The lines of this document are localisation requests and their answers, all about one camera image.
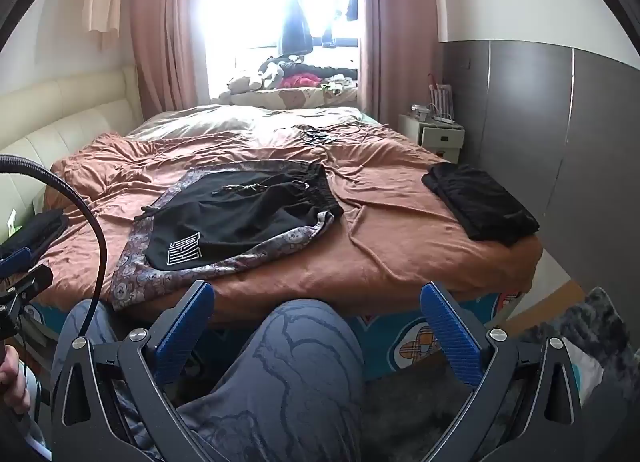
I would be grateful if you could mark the pink curtain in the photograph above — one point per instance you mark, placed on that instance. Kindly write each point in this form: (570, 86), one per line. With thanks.
(165, 27)
(395, 27)

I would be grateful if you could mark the folded black pants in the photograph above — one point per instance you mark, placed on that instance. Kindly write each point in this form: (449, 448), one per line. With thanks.
(480, 202)

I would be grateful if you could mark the pile of black clothes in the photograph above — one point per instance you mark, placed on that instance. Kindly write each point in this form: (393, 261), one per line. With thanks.
(40, 232)

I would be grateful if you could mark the plush toy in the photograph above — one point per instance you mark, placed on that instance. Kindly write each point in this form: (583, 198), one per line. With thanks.
(252, 77)

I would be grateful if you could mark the grey wardrobe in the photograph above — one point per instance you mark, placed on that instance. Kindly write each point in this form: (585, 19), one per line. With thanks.
(525, 107)

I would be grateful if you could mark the cream padded headboard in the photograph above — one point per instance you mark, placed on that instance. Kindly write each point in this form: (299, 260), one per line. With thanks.
(60, 117)

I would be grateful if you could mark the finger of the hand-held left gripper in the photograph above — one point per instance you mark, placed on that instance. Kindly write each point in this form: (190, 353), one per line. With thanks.
(15, 258)

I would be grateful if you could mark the person's right leg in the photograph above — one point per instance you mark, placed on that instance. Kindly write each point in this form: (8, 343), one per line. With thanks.
(280, 382)

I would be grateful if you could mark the person's left hand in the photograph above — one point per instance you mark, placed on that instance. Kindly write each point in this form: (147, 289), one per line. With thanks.
(12, 387)

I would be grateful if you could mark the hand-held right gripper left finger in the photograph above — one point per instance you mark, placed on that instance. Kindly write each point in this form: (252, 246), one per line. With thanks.
(185, 329)

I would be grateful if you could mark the red cloth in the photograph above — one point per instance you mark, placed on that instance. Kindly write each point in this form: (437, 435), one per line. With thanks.
(299, 81)

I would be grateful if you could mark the orange bed blanket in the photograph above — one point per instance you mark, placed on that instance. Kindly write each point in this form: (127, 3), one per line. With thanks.
(400, 222)

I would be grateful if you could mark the white nightstand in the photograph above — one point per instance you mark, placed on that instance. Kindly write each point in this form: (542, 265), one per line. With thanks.
(435, 140)

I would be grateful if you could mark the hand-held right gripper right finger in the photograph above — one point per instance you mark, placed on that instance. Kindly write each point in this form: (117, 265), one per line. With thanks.
(450, 329)

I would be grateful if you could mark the white power strip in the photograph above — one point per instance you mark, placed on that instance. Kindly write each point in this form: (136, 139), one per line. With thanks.
(447, 120)

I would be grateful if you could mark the beige duvet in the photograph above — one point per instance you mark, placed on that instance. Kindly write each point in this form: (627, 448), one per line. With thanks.
(240, 120)

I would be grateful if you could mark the black shorts with paisley trim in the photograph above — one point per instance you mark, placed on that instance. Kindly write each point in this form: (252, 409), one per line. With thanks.
(240, 212)

